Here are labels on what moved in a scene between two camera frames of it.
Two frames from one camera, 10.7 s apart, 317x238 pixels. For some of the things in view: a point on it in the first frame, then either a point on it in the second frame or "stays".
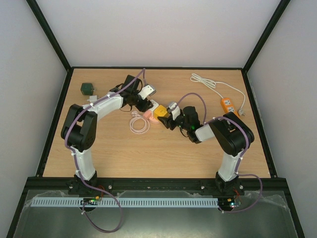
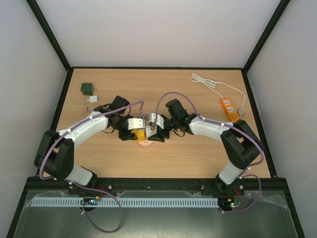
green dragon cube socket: [87, 89] stays
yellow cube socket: [159, 111] → [140, 134]
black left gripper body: [141, 108] → [121, 134]
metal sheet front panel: [259, 215] stays
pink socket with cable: [139, 124] → [146, 144]
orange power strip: [227, 106] stays
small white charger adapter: [92, 98] stays
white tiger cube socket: [155, 104] → [150, 131]
